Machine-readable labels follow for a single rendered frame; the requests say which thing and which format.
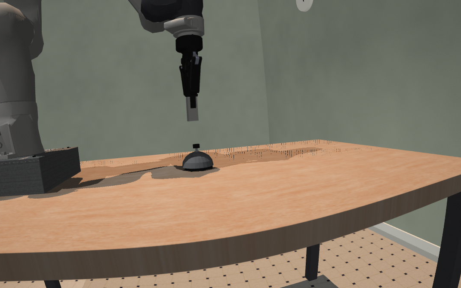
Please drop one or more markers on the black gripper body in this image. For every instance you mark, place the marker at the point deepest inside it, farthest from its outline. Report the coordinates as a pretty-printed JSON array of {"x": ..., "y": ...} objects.
[{"x": 188, "y": 44}]

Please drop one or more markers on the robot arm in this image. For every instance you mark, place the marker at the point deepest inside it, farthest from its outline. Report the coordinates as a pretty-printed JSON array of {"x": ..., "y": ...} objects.
[{"x": 21, "y": 41}]

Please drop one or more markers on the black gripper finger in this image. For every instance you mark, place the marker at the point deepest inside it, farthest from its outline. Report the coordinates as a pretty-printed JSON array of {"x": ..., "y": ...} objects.
[
  {"x": 183, "y": 78},
  {"x": 193, "y": 85}
]

